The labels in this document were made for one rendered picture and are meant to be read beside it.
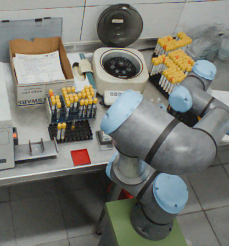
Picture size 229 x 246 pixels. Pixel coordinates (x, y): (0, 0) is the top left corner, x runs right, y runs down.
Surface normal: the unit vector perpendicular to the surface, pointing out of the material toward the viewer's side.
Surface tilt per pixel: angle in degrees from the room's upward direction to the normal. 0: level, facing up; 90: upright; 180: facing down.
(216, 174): 0
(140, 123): 33
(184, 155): 51
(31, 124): 0
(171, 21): 90
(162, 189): 9
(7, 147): 90
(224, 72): 0
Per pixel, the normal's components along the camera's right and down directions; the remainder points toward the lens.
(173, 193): 0.24, -0.57
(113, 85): 0.08, 0.77
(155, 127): -0.16, -0.34
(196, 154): 0.41, 0.09
